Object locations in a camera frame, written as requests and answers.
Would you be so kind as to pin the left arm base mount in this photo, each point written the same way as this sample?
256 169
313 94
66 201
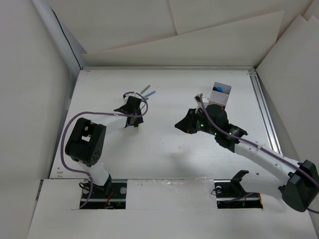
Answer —
113 199

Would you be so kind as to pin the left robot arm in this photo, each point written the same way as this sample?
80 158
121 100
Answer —
86 141

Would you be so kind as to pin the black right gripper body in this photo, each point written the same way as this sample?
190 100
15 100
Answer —
196 122

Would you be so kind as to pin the light blue pen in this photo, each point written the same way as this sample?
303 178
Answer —
149 94

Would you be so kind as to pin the white compartment organizer box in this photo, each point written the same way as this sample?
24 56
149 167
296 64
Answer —
217 98

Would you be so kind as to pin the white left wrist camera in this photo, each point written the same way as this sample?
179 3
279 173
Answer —
130 94

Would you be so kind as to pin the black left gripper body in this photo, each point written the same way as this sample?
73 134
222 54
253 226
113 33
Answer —
137 120

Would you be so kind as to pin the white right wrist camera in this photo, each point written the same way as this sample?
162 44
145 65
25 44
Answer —
201 100

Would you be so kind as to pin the aluminium rail right side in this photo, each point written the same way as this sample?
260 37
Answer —
268 123

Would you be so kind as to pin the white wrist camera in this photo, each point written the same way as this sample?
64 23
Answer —
201 100
130 94

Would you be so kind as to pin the grey green pen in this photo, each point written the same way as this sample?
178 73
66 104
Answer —
147 87

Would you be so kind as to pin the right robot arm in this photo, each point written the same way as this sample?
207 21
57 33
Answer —
299 181

